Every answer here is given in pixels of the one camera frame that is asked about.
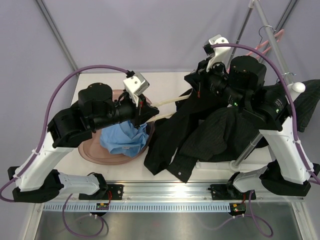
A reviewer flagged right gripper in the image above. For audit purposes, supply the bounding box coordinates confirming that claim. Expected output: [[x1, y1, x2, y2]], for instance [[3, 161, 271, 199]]
[[186, 56, 247, 111]]

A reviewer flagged hanger wire hook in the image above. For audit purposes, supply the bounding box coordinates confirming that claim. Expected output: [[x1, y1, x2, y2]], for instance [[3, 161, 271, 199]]
[[275, 72, 296, 84], [146, 93, 191, 123]]

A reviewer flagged black shirt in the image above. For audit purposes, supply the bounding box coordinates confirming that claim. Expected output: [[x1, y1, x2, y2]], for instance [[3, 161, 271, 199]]
[[144, 89, 228, 175]]

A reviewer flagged light blue shirt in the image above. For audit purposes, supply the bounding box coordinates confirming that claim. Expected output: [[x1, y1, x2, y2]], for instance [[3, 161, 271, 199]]
[[99, 120, 149, 158]]

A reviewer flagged pink hanger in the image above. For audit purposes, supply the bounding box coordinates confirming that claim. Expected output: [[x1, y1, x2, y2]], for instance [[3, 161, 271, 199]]
[[246, 28, 285, 60]]

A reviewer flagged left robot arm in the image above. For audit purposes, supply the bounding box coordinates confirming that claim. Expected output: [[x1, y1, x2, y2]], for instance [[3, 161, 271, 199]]
[[8, 83, 159, 203]]

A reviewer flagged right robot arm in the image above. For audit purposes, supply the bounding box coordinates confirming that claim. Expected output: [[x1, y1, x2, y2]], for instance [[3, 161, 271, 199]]
[[184, 55, 320, 199]]

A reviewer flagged dark striped shirt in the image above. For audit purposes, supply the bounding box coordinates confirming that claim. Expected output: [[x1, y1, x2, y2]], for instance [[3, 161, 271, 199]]
[[167, 79, 320, 183]]

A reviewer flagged pink translucent plastic basin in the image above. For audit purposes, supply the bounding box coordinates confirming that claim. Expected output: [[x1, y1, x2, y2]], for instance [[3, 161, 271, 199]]
[[77, 88, 157, 166]]

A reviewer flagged white clothes rack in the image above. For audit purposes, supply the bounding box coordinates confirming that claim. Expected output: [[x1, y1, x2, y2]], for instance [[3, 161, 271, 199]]
[[194, 0, 307, 173]]

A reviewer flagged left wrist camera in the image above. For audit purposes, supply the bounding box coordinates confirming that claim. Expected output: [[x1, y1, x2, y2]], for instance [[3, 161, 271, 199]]
[[123, 71, 150, 107]]

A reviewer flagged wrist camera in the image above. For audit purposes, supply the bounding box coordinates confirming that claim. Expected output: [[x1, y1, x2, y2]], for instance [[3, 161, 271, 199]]
[[203, 34, 231, 73], [123, 71, 150, 107]]

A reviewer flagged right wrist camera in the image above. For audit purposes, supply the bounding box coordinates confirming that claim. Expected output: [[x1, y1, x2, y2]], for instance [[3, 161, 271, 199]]
[[203, 34, 231, 73]]

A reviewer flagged aluminium mounting rail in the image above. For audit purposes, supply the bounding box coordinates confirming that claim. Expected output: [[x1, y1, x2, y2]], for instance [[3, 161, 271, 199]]
[[32, 181, 305, 203]]

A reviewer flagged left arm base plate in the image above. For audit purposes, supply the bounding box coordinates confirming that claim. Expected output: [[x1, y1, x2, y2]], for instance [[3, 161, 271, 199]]
[[78, 184, 124, 201]]

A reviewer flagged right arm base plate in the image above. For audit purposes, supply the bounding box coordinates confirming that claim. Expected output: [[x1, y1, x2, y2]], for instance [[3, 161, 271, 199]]
[[207, 183, 251, 201]]

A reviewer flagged light blue cable duct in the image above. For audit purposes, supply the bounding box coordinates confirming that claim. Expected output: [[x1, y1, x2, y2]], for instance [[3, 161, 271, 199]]
[[43, 202, 231, 213]]

